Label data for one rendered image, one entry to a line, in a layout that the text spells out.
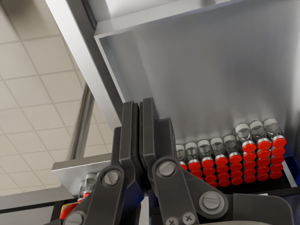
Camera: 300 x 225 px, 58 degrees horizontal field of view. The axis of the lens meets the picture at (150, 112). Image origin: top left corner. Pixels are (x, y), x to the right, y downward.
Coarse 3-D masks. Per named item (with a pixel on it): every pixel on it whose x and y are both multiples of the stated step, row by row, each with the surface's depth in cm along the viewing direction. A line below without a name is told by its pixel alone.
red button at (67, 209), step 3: (69, 204) 42; (72, 204) 42; (75, 204) 42; (66, 207) 42; (69, 207) 42; (72, 207) 42; (63, 210) 42; (66, 210) 41; (69, 210) 41; (63, 213) 41; (66, 213) 41; (60, 216) 41; (63, 216) 41; (66, 216) 41
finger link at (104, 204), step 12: (108, 168) 12; (120, 168) 12; (96, 180) 11; (108, 180) 11; (120, 180) 11; (96, 192) 11; (108, 192) 11; (120, 192) 11; (96, 204) 10; (108, 204) 10; (120, 204) 10; (96, 216) 10; (108, 216) 10; (120, 216) 10; (132, 216) 12
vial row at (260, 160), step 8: (240, 152) 47; (200, 160) 48; (256, 160) 45; (264, 160) 44; (272, 160) 44; (280, 160) 44; (200, 168) 47; (208, 168) 46; (216, 168) 46; (224, 168) 46; (232, 168) 46; (240, 168) 46; (248, 168) 46
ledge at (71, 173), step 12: (96, 156) 53; (108, 156) 52; (60, 168) 53; (72, 168) 53; (84, 168) 53; (96, 168) 53; (60, 180) 55; (72, 180) 55; (84, 180) 55; (72, 192) 58
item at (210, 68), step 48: (192, 0) 30; (240, 0) 28; (288, 0) 31; (144, 48) 35; (192, 48) 35; (240, 48) 35; (288, 48) 35; (144, 96) 40; (192, 96) 41; (240, 96) 41; (288, 96) 41; (288, 144) 49
